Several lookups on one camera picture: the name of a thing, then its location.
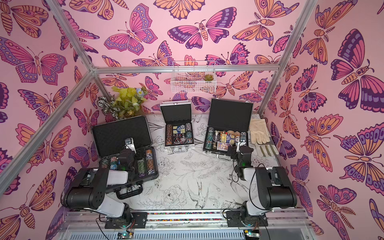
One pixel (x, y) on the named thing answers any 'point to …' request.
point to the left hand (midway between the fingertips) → (136, 145)
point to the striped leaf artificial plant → (107, 105)
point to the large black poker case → (109, 138)
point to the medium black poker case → (229, 125)
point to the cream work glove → (260, 136)
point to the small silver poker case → (179, 129)
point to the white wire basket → (187, 77)
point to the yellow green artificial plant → (128, 100)
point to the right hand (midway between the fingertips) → (239, 145)
